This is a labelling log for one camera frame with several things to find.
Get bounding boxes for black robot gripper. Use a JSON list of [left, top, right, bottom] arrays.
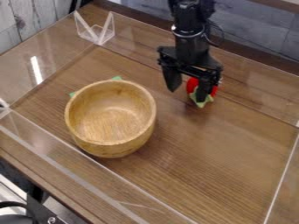
[[157, 46, 223, 102]]

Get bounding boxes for red plush fruit green stem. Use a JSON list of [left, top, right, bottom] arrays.
[[185, 78, 219, 109]]

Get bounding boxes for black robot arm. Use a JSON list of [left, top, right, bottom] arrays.
[[157, 0, 223, 108]]

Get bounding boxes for green mat under bowl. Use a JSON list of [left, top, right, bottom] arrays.
[[69, 76, 123, 98]]

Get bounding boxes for light wooden bowl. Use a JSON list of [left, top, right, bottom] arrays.
[[64, 80, 157, 158]]

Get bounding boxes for clear acrylic tray enclosure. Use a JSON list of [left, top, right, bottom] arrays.
[[0, 7, 299, 224]]

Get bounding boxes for black metal bracket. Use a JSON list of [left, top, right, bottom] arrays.
[[27, 195, 68, 224]]

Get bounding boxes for black cable at corner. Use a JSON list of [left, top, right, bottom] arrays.
[[0, 200, 40, 224]]

